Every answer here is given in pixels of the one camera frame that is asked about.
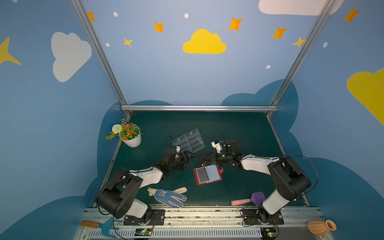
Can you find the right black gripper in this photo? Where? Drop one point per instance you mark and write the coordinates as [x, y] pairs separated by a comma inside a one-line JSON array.
[[212, 159]]

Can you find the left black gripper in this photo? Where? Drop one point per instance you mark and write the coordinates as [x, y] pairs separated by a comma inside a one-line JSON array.
[[183, 159]]

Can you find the red card holder wallet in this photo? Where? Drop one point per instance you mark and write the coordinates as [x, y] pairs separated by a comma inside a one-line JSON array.
[[208, 174]]

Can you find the dark credit card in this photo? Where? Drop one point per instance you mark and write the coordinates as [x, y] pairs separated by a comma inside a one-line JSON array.
[[202, 175]]

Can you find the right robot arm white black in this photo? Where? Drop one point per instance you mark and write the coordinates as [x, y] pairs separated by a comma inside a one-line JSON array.
[[289, 179]]

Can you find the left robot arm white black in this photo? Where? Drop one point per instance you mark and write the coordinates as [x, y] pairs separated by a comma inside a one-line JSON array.
[[118, 196]]

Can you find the clear acrylic card organizer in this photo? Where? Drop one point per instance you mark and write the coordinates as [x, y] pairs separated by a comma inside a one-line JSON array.
[[191, 142]]

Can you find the blue dotted work glove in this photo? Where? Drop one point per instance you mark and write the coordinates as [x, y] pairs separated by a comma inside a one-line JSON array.
[[172, 199]]

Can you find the white pot with flowers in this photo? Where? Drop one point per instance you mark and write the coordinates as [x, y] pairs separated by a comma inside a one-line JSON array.
[[128, 133]]

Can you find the purple pink toy shovel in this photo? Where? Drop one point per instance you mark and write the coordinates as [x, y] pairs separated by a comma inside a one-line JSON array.
[[256, 198]]

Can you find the horizontal aluminium back bar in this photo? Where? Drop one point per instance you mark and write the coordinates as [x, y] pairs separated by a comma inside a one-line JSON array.
[[199, 108]]

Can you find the left green circuit board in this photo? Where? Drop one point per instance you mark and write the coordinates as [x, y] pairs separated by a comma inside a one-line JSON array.
[[143, 232]]

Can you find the green circuit board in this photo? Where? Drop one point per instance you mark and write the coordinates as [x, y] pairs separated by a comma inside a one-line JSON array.
[[143, 232], [269, 233]]

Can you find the right green circuit board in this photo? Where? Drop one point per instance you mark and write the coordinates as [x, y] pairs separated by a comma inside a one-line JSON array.
[[269, 233]]

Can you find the terracotta clay vase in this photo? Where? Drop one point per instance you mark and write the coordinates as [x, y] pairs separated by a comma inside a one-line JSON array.
[[320, 228]]

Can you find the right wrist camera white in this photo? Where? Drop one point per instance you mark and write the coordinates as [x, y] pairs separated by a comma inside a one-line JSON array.
[[217, 147]]

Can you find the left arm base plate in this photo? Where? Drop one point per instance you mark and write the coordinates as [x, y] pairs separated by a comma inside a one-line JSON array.
[[149, 218]]

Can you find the aluminium rail frame front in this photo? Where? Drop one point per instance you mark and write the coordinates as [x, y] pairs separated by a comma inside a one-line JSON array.
[[223, 223]]

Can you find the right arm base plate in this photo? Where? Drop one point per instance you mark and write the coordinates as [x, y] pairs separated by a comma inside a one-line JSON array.
[[253, 217]]

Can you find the blue fork wooden handle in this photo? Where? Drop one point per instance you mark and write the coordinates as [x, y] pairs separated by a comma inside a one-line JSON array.
[[106, 227]]

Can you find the left diagonal aluminium post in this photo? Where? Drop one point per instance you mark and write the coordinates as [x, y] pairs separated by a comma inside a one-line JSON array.
[[88, 26]]

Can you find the diagonal aluminium post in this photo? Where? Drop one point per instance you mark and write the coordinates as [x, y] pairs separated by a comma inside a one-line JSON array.
[[311, 38], [88, 26]]

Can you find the right diagonal aluminium post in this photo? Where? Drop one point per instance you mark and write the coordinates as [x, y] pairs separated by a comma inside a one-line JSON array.
[[311, 38]]

